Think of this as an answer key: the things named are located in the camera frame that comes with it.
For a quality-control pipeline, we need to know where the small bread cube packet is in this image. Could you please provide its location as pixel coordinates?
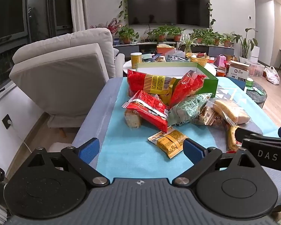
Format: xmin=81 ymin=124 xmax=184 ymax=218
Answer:
xmin=124 ymin=109 xmax=142 ymax=128

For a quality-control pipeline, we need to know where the potted green plant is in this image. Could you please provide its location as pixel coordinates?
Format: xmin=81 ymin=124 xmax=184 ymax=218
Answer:
xmin=116 ymin=26 xmax=139 ymax=44

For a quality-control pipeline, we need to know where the yellow cylindrical can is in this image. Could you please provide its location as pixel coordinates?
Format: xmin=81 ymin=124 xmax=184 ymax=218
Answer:
xmin=130 ymin=52 xmax=142 ymax=69

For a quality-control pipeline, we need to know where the dark marble round table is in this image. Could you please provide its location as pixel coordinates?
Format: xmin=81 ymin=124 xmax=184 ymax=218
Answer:
xmin=245 ymin=79 xmax=268 ymax=108

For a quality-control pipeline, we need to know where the wall power socket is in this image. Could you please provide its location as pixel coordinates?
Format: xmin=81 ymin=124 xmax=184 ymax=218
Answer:
xmin=2 ymin=114 xmax=13 ymax=129

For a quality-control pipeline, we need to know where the wall mounted television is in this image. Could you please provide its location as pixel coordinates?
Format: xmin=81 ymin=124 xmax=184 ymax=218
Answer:
xmin=127 ymin=0 xmax=210 ymax=28

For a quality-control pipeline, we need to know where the tall leafy floor plant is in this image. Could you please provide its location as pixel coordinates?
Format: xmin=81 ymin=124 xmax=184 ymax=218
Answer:
xmin=232 ymin=28 xmax=258 ymax=59

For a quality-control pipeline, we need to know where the beige sofa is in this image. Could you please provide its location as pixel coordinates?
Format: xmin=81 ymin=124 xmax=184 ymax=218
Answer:
xmin=9 ymin=28 xmax=125 ymax=128

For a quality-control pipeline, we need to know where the orange tissue box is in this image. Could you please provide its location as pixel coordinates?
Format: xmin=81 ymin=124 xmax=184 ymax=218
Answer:
xmin=156 ymin=44 xmax=175 ymax=55

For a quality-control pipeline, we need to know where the green cardboard box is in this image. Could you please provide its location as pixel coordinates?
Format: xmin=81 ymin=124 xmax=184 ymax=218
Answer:
xmin=136 ymin=61 xmax=218 ymax=98

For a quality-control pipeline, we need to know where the white round coffee table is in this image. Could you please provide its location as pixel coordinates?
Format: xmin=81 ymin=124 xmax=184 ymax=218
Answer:
xmin=123 ymin=60 xmax=216 ymax=76

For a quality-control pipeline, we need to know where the brown nut snack packet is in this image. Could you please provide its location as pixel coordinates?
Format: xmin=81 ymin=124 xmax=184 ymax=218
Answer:
xmin=197 ymin=106 xmax=222 ymax=127

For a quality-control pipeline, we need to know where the red flower decoration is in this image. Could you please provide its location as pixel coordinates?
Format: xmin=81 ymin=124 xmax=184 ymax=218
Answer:
xmin=90 ymin=18 xmax=122 ymax=36

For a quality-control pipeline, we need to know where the blue grey table mat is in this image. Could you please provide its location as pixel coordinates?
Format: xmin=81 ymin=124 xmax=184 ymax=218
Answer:
xmin=72 ymin=77 xmax=281 ymax=204

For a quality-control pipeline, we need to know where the white cardboard carton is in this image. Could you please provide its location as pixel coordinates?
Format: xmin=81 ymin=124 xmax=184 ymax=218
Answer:
xmin=227 ymin=60 xmax=249 ymax=82

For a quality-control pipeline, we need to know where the red noodle packet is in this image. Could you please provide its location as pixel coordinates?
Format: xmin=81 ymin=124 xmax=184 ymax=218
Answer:
xmin=122 ymin=90 xmax=169 ymax=133

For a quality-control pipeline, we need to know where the red yellow snack bag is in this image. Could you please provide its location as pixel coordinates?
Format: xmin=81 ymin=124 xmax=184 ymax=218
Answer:
xmin=127 ymin=70 xmax=176 ymax=97

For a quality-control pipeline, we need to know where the white plastic shopping bag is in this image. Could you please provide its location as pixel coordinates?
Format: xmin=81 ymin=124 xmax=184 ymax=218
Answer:
xmin=263 ymin=66 xmax=280 ymax=85

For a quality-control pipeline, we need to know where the yellow orange snack packet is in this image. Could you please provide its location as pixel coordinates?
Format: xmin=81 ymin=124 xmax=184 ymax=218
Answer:
xmin=148 ymin=126 xmax=188 ymax=159

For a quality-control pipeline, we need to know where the green white snack bag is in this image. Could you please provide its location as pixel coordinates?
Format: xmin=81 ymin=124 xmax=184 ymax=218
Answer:
xmin=167 ymin=93 xmax=212 ymax=125

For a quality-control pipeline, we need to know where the yellow wicker basket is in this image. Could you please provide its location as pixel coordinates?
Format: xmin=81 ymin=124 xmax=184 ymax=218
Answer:
xmin=186 ymin=52 xmax=210 ymax=67

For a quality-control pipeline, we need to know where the shiny red snack bag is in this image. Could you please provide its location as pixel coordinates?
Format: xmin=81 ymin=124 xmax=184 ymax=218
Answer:
xmin=170 ymin=70 xmax=206 ymax=108

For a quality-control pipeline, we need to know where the pink small box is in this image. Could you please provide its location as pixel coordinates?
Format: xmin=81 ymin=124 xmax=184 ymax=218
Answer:
xmin=214 ymin=54 xmax=226 ymax=68

